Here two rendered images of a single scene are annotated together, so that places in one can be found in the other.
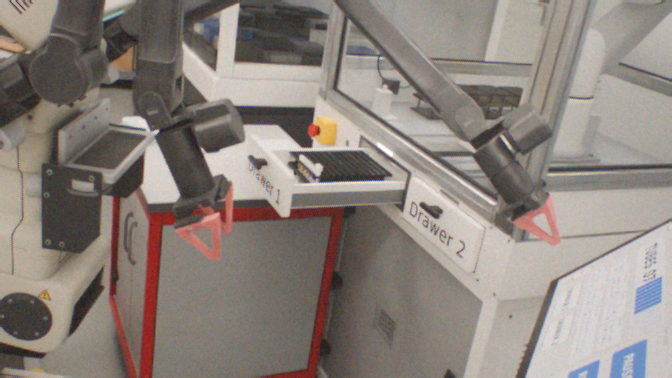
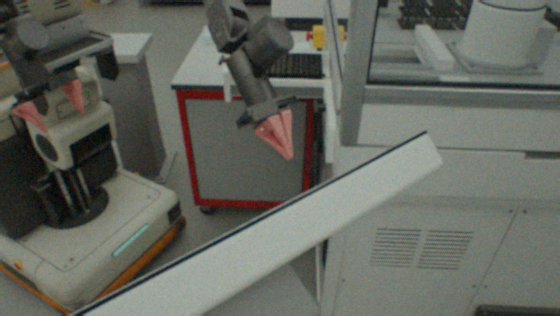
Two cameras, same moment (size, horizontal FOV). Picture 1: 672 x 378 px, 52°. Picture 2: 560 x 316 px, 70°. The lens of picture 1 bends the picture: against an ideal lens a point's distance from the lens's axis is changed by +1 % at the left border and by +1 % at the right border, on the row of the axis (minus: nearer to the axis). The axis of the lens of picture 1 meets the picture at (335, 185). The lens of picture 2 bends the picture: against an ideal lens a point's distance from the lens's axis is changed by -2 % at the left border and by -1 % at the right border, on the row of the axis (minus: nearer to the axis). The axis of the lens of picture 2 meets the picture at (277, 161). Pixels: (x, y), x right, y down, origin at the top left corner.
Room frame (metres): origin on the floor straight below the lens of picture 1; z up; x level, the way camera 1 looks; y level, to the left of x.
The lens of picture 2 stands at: (0.58, -0.65, 1.47)
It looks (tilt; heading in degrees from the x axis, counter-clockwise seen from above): 37 degrees down; 32
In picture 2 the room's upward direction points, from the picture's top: straight up
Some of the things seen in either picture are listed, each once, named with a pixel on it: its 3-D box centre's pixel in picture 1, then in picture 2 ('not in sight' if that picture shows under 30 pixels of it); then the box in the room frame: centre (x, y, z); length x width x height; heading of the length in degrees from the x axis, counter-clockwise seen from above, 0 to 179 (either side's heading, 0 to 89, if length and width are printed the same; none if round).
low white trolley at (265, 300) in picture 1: (214, 264); (254, 125); (1.99, 0.35, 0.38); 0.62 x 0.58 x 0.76; 28
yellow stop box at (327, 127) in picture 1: (324, 130); (317, 36); (2.06, 0.06, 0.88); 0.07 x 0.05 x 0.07; 28
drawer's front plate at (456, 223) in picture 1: (440, 221); (328, 117); (1.50, -0.26, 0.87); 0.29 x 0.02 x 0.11; 28
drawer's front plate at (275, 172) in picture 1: (267, 173); (233, 68); (1.62, 0.17, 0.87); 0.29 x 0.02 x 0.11; 28
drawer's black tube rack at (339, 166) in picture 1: (338, 173); (290, 71); (1.72, 0.00, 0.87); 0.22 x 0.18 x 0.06; 118
